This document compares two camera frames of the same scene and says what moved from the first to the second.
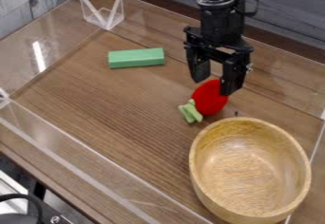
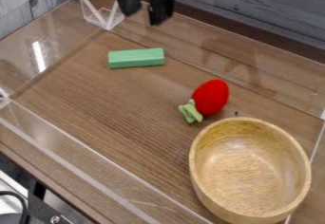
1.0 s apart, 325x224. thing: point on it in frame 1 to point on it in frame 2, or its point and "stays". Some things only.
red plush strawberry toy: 210,102 stays
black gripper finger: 234,76 to 160,4
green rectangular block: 136,58 stays
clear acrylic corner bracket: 104,18 stays
